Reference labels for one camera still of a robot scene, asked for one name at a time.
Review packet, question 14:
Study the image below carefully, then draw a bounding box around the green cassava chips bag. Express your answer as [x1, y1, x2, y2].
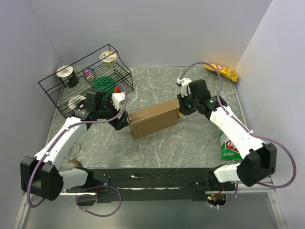
[219, 130, 243, 161]

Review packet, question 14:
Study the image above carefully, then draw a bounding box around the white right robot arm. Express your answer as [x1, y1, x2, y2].
[176, 78, 277, 190]

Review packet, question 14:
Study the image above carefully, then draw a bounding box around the orange white yogurt cup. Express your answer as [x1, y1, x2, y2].
[100, 51, 117, 68]

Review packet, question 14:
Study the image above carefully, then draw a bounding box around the black yogurt cup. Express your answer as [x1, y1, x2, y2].
[56, 65, 79, 88]

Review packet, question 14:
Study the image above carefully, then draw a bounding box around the black wire rack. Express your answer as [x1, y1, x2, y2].
[38, 44, 134, 118]

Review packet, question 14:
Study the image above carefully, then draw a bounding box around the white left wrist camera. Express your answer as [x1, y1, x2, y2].
[111, 88, 126, 111]

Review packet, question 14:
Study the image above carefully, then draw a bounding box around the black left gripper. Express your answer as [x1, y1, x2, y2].
[96, 94, 129, 130]

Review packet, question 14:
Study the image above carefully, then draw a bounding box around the white tape roll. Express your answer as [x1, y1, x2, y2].
[68, 95, 86, 110]

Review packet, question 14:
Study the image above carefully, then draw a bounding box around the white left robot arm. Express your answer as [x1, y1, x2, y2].
[20, 85, 128, 208]

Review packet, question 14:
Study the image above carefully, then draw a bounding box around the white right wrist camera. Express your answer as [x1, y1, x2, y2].
[176, 78, 192, 97]

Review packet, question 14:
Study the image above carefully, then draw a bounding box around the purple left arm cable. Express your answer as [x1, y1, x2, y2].
[26, 83, 128, 217]

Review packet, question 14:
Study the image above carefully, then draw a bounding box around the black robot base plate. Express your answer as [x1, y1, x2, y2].
[67, 168, 235, 203]

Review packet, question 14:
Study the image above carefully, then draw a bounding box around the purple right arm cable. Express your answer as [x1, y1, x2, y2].
[178, 62, 297, 209]

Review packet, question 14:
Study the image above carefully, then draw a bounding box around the green round plastic lid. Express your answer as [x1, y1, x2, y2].
[93, 76, 116, 93]

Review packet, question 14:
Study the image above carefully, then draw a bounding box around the small purple pink box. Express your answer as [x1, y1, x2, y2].
[83, 68, 95, 81]

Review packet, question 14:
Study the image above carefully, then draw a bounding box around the aluminium frame rail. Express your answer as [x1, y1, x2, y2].
[30, 171, 271, 201]

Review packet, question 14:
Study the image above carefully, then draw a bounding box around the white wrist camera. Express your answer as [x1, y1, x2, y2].
[176, 78, 192, 97]
[111, 88, 126, 111]

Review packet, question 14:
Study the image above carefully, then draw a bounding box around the yellow chips bag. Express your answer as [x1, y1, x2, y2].
[203, 63, 238, 83]

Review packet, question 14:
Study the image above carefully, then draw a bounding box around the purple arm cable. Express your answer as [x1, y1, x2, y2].
[178, 62, 297, 209]
[26, 83, 128, 217]

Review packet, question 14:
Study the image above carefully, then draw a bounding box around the brown cardboard express box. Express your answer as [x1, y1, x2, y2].
[128, 99, 180, 140]

